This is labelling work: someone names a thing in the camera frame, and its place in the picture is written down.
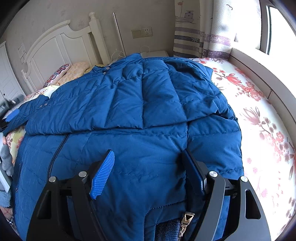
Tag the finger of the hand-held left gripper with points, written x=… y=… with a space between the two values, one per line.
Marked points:
x=12 y=115

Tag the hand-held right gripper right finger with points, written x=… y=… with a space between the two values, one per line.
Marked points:
x=196 y=172

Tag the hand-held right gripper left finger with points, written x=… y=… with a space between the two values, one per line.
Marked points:
x=103 y=176

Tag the blue down jacket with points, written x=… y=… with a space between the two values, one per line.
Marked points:
x=143 y=111

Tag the person's left hand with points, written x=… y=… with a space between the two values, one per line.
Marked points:
x=7 y=160

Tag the white wardrobe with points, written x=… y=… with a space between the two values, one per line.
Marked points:
x=8 y=74

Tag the purple patterned pillow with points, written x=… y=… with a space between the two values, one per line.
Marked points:
x=56 y=75

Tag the peach pillow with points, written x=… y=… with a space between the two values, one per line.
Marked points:
x=74 y=70

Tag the floral quilt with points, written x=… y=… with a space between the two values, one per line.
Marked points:
x=261 y=125

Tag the white bed headboard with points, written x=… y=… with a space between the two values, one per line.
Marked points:
x=60 y=44

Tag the white nightstand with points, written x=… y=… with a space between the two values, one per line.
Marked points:
x=153 y=54

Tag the metal pole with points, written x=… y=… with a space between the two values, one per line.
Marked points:
x=119 y=34

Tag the printed striped curtain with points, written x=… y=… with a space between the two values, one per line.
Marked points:
x=196 y=27

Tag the window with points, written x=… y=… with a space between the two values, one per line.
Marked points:
x=277 y=25

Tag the wall paper notice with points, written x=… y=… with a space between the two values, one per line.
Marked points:
x=21 y=52

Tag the wall outlet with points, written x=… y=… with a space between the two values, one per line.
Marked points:
x=141 y=32

